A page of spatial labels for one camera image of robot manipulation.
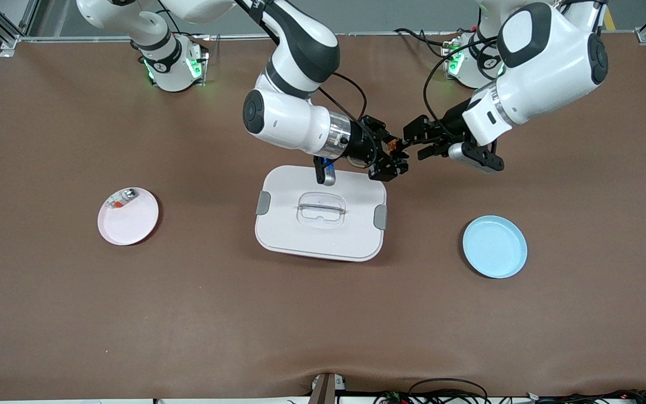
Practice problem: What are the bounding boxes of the clear box lid handle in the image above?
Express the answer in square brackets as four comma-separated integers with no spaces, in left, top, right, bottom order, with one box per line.
[297,192,347,229]

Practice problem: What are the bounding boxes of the clear small switch component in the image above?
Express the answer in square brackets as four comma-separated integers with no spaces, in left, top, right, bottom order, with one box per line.
[105,189,137,209]

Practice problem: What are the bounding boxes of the light blue round plate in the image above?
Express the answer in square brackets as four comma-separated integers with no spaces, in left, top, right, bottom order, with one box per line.
[462,215,528,279]

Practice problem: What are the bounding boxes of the pink round plate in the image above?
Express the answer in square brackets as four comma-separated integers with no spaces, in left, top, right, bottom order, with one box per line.
[97,187,160,246]

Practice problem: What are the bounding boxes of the black arm base cables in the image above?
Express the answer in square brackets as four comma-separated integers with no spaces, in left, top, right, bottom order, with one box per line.
[395,28,458,59]

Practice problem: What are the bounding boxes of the white lidded storage box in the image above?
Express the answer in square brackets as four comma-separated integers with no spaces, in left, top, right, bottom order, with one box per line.
[255,165,387,263]

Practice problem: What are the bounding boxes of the black cable bundle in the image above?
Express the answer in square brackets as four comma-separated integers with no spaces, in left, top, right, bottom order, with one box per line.
[373,378,646,404]

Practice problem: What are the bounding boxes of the camera mount post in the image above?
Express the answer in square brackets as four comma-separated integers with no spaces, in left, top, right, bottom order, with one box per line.
[309,373,346,404]

